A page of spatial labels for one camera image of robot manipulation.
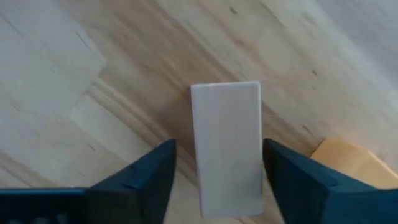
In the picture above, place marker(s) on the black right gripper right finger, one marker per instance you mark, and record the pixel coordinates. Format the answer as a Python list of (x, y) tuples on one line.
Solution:
[(311, 193)]

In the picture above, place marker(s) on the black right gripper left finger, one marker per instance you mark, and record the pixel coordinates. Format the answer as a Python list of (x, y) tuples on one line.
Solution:
[(133, 196)]

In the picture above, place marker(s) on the orange rectangular block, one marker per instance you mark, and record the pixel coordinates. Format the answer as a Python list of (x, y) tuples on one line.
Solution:
[(348, 161)]

